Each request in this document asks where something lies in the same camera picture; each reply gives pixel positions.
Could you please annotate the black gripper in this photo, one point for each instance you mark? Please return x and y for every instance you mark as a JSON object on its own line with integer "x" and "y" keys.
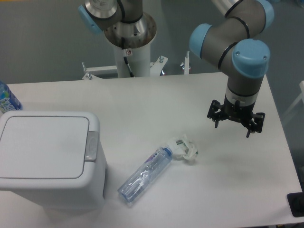
{"x": 237, "y": 113}

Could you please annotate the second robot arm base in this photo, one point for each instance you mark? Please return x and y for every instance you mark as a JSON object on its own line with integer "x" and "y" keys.
{"x": 123, "y": 22}

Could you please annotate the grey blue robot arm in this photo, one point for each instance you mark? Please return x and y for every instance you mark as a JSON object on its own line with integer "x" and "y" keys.
{"x": 231, "y": 48}

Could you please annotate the white trash can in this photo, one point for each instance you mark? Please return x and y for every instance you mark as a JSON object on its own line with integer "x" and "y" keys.
{"x": 84, "y": 192}

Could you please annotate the white trash can lid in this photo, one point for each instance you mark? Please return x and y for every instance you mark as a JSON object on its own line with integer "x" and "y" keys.
{"x": 42, "y": 147}

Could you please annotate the crumpled white paper wrapper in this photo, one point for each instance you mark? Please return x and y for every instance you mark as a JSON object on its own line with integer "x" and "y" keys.
{"x": 182, "y": 148}

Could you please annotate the black device at table edge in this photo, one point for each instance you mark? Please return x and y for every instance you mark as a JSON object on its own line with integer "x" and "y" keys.
{"x": 296, "y": 203}

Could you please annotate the clear empty plastic bottle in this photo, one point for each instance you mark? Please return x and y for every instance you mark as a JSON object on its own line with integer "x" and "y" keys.
{"x": 145, "y": 175}

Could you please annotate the grey lid push button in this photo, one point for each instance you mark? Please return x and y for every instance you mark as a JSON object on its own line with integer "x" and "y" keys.
{"x": 91, "y": 148}

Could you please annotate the blue label water bottle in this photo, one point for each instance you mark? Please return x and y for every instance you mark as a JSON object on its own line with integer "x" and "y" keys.
{"x": 8, "y": 101}

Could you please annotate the white frame at right edge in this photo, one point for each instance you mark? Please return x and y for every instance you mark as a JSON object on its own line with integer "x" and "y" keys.
{"x": 294, "y": 107}

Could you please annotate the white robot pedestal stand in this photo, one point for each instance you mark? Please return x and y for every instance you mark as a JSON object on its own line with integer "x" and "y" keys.
{"x": 130, "y": 62}

